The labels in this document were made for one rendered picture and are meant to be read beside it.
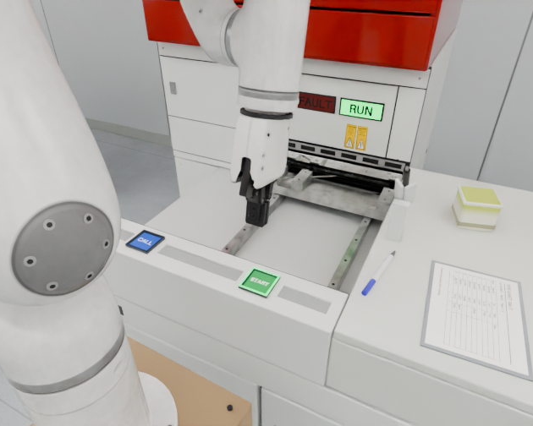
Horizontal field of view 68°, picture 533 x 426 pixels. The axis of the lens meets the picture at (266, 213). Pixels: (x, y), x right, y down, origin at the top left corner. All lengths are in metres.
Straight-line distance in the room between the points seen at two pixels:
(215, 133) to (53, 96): 1.06
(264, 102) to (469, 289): 0.48
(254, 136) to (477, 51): 2.11
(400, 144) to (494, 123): 1.57
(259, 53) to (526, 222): 0.71
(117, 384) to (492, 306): 0.58
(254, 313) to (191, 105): 0.85
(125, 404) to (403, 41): 0.88
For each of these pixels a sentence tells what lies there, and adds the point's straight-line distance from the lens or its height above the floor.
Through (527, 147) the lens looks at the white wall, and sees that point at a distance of 2.72.
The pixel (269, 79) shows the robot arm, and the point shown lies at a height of 1.32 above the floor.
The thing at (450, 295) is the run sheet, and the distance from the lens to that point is 0.75.
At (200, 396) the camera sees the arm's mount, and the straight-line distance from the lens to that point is 0.64.
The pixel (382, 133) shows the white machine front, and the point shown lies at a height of 1.04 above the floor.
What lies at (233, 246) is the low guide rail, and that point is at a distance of 0.98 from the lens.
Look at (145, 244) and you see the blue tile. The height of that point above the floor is 0.96.
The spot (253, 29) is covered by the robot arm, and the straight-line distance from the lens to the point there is 0.54.
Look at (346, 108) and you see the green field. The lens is 1.13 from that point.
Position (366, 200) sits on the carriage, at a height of 0.88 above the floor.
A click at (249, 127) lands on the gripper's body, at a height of 1.26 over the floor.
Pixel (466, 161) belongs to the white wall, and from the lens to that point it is 2.75.
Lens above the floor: 1.46
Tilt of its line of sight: 34 degrees down
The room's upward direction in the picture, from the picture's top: straight up
